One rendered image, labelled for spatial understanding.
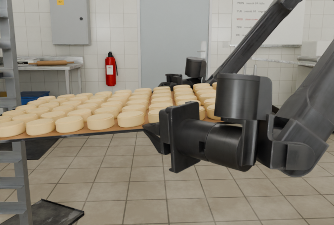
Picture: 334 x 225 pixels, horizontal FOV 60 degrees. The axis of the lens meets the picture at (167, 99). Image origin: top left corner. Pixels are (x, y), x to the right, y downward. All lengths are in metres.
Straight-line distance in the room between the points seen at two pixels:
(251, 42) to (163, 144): 0.60
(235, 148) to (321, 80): 0.15
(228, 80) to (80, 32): 3.99
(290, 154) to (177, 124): 0.16
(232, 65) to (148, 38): 3.51
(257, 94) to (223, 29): 4.16
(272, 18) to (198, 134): 0.64
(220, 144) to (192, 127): 0.06
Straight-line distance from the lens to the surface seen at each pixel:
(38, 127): 0.57
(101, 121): 0.54
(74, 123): 0.55
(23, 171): 1.10
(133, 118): 0.53
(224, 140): 0.38
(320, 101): 0.43
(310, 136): 0.41
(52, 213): 2.24
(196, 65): 0.96
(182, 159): 0.46
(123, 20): 4.43
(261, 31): 0.97
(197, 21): 4.50
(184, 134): 0.42
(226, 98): 0.38
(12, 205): 1.17
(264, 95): 0.40
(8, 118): 0.69
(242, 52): 0.97
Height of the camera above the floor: 1.13
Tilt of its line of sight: 11 degrees down
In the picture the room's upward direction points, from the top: straight up
